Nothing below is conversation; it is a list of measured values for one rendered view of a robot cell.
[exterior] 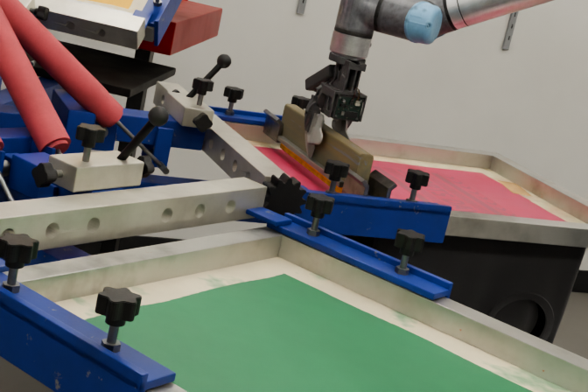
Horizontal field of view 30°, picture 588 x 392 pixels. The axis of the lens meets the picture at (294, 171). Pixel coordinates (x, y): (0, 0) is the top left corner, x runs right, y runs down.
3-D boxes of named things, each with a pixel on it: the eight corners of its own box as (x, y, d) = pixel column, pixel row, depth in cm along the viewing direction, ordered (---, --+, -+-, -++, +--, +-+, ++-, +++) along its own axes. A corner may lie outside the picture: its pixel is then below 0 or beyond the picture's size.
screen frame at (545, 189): (493, 167, 267) (497, 152, 266) (648, 253, 215) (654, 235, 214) (191, 130, 235) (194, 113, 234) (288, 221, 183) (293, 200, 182)
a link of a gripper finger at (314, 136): (306, 161, 208) (324, 116, 207) (295, 152, 213) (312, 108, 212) (320, 165, 209) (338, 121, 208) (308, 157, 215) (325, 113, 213)
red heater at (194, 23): (79, 9, 350) (85, -28, 347) (216, 40, 346) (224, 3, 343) (4, 23, 291) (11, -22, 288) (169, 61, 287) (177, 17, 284)
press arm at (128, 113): (192, 142, 207) (198, 116, 206) (201, 150, 202) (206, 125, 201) (104, 131, 200) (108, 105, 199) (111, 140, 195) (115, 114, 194)
